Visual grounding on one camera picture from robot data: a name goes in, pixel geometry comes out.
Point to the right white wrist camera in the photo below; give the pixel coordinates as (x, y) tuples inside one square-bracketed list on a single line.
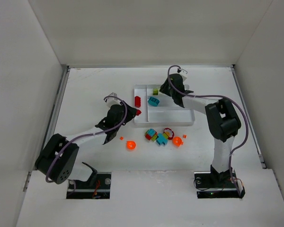
[(183, 73)]

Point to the teal square lego brick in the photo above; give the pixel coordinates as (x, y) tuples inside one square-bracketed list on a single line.
[(150, 133)]

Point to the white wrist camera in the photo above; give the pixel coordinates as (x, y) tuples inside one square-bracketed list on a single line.
[(183, 73), (111, 99)]

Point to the green square lego brick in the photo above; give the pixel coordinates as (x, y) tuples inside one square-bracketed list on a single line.
[(155, 92)]

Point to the red slope lego brick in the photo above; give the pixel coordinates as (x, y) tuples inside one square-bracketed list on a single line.
[(137, 101)]

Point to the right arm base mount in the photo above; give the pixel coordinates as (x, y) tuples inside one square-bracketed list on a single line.
[(214, 185)]

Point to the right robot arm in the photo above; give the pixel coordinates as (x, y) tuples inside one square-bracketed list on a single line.
[(222, 118)]

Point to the white compartment tray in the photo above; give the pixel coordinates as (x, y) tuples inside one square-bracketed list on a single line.
[(167, 113)]

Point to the orange round lego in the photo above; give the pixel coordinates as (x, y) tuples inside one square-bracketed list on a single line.
[(177, 141), (130, 145)]

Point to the red arch lego brick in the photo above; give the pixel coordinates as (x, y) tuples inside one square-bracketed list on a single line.
[(138, 112)]

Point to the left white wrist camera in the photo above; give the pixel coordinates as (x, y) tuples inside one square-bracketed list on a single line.
[(111, 99)]

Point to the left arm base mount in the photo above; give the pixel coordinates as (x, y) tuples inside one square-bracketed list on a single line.
[(94, 184)]

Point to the teal rounded lego brick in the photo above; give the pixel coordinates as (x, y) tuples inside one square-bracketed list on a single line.
[(153, 101)]

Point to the teal stepped lego brick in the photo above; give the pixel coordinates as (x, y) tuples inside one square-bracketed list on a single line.
[(161, 140)]

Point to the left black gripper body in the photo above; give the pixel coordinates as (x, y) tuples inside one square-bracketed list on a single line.
[(128, 112)]

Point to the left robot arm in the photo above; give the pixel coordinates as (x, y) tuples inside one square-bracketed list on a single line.
[(58, 159)]

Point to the red flower lego brick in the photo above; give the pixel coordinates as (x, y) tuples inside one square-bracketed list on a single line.
[(169, 132)]

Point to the orange round lego right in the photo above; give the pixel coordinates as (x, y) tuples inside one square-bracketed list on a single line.
[(177, 141)]

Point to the orange round lego left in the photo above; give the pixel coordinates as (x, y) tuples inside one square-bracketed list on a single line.
[(130, 145)]

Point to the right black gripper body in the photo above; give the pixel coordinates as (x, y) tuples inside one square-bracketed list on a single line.
[(165, 87)]

